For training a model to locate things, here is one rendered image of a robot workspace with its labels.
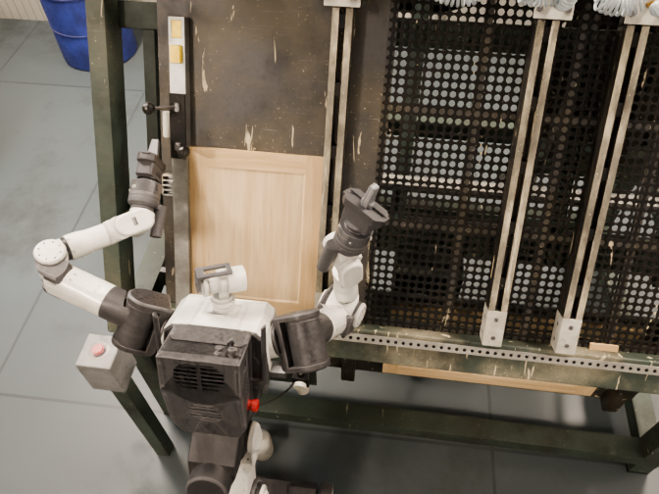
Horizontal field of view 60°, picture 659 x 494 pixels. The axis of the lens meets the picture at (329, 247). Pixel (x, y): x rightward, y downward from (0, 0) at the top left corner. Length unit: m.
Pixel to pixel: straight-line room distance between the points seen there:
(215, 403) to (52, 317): 2.05
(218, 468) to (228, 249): 0.72
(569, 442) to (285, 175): 1.67
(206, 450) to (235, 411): 0.22
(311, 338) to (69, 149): 3.11
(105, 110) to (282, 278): 0.78
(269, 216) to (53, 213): 2.20
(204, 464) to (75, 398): 1.54
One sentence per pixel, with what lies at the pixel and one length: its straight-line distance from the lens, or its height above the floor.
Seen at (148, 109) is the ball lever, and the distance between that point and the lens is 1.79.
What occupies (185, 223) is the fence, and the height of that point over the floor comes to 1.16.
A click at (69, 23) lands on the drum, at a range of 4.77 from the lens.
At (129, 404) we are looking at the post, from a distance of 2.32.
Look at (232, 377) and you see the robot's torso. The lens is 1.36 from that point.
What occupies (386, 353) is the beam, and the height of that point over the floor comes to 0.84.
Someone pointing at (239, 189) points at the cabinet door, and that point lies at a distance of 1.89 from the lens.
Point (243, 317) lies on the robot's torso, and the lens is 1.47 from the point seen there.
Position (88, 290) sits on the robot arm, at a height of 1.39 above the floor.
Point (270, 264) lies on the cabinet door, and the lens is 1.94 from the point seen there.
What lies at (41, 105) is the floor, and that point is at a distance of 4.76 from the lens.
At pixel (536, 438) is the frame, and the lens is 2.71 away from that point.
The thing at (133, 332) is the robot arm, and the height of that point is 1.32.
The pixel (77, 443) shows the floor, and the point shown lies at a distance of 2.99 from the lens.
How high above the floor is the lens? 2.59
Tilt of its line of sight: 52 degrees down
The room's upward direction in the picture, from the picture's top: 1 degrees counter-clockwise
